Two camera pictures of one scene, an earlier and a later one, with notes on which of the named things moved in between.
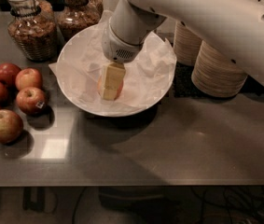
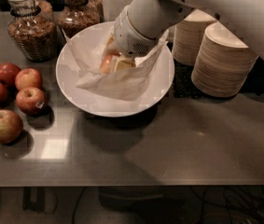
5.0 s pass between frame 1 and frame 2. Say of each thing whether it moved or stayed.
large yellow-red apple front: stayed
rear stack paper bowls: stayed
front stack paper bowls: stayed
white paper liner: moved
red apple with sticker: stayed
